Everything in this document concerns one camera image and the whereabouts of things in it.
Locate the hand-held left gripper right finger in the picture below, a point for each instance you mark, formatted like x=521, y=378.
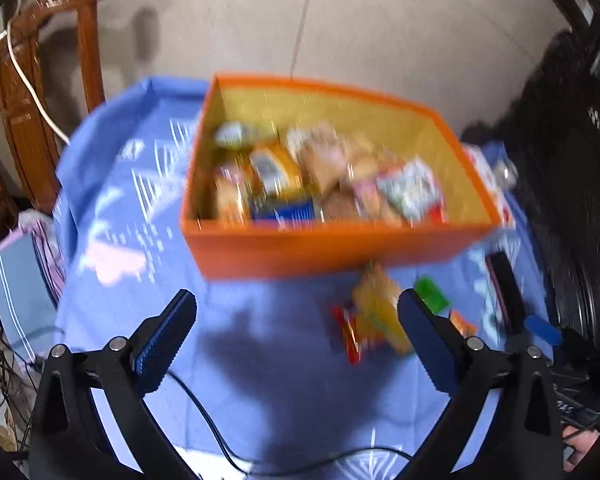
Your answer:
x=430, y=350

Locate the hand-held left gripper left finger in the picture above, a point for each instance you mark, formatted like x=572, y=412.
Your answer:
x=165, y=345

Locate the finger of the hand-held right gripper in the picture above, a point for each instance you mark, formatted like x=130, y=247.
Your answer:
x=542, y=330

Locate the yellow green-print snack packet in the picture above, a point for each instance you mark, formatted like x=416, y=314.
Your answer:
x=380, y=300

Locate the orange box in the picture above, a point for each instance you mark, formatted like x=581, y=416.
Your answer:
x=330, y=252

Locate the yellow barcode snack packet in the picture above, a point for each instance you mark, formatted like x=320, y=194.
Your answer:
x=280, y=175

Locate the pile of mixed snacks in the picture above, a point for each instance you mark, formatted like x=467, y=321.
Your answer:
x=330, y=170

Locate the person's right hand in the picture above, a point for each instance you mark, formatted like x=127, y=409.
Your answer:
x=582, y=450

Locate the small orange snack packet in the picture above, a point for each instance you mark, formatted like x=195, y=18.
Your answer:
x=462, y=322

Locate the small green snack packet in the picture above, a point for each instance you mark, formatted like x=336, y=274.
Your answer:
x=432, y=294

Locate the black remote control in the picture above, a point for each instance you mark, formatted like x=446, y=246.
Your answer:
x=505, y=285

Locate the small red snack packet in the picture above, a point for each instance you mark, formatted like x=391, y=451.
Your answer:
x=347, y=335

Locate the blue printed tablecloth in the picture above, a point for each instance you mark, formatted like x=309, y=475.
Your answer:
x=280, y=320

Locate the black bag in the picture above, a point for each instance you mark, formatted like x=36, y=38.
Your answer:
x=555, y=185

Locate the pink striped cloth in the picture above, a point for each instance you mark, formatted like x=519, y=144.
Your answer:
x=45, y=245

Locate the clear plastic bottle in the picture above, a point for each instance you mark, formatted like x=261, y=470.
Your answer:
x=506, y=175

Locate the light blue folder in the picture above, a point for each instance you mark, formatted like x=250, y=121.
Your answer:
x=15, y=285

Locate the red and white packet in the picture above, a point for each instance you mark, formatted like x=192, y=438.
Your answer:
x=485, y=170

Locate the wooden chair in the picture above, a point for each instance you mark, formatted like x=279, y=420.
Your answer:
x=25, y=110

